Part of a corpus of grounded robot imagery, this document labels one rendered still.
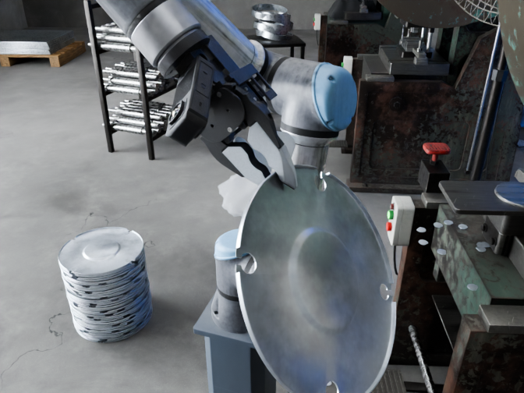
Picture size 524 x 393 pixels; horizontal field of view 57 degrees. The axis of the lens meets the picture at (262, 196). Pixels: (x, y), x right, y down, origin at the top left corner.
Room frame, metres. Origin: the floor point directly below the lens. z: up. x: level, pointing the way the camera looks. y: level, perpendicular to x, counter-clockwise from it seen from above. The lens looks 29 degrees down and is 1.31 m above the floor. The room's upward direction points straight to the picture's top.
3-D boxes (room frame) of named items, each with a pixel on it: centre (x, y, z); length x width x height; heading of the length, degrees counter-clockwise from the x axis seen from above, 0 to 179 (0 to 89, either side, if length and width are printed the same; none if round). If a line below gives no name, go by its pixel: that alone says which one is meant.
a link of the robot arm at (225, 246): (0.94, 0.05, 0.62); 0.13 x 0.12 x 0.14; 50
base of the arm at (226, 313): (0.95, 0.05, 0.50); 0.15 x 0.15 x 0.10
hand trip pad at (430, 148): (1.30, -0.50, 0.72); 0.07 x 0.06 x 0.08; 87
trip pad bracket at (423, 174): (1.28, -0.50, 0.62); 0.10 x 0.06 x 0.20; 177
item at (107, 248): (1.43, 0.57, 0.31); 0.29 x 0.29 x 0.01
